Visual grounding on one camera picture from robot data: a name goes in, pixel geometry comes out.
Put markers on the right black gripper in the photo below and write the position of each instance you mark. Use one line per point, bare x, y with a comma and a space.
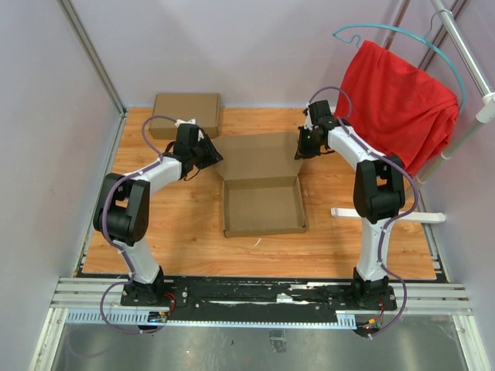
302, 152

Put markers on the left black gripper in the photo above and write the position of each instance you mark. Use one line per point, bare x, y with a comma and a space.
213, 155

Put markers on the cardboard box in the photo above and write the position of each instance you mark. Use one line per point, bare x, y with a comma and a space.
261, 189
204, 108

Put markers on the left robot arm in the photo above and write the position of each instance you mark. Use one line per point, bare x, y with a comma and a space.
123, 208

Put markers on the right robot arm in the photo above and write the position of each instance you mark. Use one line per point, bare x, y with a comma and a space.
378, 196

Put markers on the folded cardboard box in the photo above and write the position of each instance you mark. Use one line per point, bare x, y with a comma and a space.
204, 108

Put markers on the red cloth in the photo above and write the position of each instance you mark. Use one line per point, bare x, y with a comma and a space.
397, 108

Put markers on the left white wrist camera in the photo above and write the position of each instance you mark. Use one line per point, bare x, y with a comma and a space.
193, 122

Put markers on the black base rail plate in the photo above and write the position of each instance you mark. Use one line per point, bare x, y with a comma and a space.
252, 299

